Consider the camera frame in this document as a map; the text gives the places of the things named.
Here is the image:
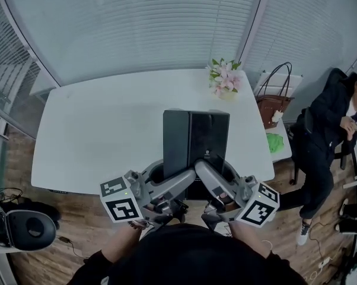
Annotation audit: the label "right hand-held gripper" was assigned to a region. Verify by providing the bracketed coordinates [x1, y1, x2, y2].
[195, 159, 281, 231]

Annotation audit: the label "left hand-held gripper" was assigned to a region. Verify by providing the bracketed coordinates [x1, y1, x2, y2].
[100, 160, 198, 224]

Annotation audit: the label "black telephone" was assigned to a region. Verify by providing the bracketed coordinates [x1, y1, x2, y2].
[162, 108, 231, 187]

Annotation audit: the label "person's right forearm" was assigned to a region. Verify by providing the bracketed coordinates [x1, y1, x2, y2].
[228, 220, 271, 258]

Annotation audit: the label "person's left forearm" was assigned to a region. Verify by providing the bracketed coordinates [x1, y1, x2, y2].
[103, 221, 156, 264]

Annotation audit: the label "green cloth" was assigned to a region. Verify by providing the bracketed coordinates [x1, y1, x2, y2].
[265, 132, 286, 154]

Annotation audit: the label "brown leather handbag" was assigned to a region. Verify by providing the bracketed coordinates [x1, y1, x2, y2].
[254, 62, 295, 129]

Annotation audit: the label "person's black clothed torso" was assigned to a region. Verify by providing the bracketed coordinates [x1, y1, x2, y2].
[74, 223, 309, 285]

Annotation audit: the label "pink flower bouquet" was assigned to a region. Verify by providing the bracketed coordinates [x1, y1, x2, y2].
[206, 57, 245, 102]

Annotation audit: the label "small white side table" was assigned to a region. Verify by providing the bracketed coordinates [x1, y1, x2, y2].
[253, 71, 304, 163]

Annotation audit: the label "black office chair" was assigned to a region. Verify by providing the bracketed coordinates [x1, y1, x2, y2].
[287, 107, 357, 187]

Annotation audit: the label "white window blind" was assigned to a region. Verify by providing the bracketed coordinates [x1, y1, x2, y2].
[243, 0, 357, 74]
[0, 0, 267, 86]

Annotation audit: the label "black floor cable with adapter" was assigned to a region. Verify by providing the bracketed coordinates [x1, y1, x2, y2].
[56, 235, 89, 260]

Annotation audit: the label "black tangled cables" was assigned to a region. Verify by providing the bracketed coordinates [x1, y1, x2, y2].
[0, 186, 24, 205]

